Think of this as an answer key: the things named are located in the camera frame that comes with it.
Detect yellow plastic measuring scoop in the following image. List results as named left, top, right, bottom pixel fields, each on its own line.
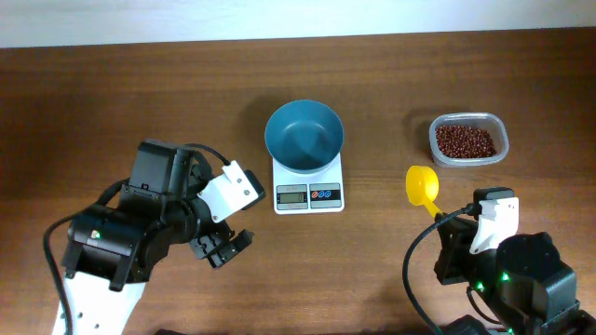
left=405, top=166, right=441, bottom=219

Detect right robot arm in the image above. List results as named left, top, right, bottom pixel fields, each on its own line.
left=434, top=218, right=595, bottom=334

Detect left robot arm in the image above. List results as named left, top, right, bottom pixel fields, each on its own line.
left=43, top=140, right=265, bottom=334

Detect white digital kitchen scale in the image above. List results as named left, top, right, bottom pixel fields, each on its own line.
left=273, top=154, right=345, bottom=215

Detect teal blue bowl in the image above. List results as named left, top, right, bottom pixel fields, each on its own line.
left=264, top=100, right=345, bottom=174

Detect red beans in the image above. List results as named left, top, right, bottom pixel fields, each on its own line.
left=435, top=126, right=496, bottom=159

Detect clear plastic container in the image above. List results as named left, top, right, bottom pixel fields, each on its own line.
left=428, top=113, right=509, bottom=168

